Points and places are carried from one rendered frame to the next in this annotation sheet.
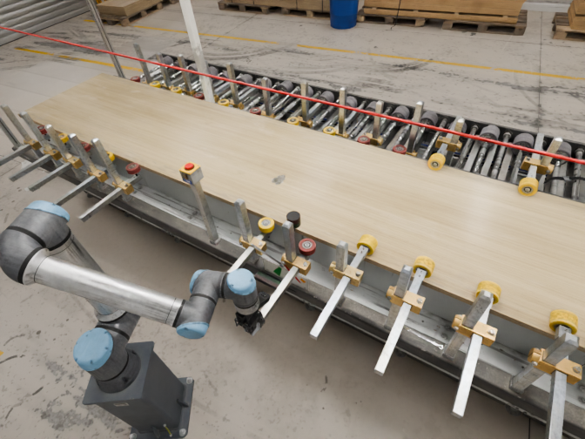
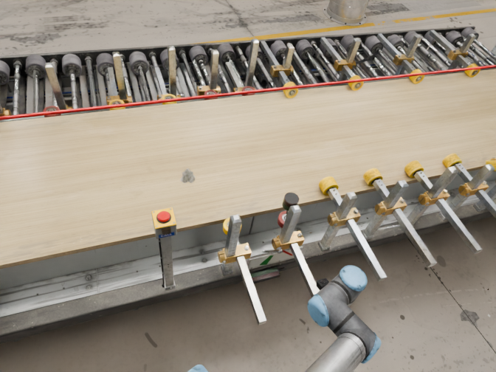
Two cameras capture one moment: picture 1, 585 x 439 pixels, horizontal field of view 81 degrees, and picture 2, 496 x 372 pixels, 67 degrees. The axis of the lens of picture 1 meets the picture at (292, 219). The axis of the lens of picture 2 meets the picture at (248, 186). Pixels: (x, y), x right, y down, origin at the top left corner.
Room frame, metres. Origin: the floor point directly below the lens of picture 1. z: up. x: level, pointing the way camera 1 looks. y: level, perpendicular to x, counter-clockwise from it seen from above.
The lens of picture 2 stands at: (0.73, 0.92, 2.28)
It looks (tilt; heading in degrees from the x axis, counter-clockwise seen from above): 51 degrees down; 297
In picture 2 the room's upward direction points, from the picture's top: 11 degrees clockwise
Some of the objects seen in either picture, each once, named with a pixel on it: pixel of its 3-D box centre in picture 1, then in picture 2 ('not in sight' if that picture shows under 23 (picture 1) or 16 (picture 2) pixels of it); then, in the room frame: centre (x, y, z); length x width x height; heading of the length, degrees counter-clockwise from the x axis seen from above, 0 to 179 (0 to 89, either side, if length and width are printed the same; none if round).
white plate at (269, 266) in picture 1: (285, 273); (274, 258); (0.97, 0.06, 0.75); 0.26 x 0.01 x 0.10; 55
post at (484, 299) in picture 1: (464, 328); (426, 201); (0.53, -0.59, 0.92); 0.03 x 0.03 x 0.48; 55
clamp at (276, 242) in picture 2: (296, 262); (287, 240); (0.96, 0.00, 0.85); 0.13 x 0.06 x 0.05; 55
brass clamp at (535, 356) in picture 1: (554, 364); (472, 188); (0.38, -0.81, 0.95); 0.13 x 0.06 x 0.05; 55
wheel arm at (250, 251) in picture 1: (244, 259); (244, 272); (1.01, 0.25, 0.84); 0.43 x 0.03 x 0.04; 145
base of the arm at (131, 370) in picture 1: (114, 366); not in sight; (0.63, 0.85, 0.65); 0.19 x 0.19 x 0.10
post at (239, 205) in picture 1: (247, 236); (230, 249); (1.11, 0.23, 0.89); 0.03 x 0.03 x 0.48; 55
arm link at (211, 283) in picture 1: (210, 286); (330, 305); (0.67, 0.31, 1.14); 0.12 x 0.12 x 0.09; 77
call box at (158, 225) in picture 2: (191, 173); (164, 224); (1.26, 0.44, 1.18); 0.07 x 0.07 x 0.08; 55
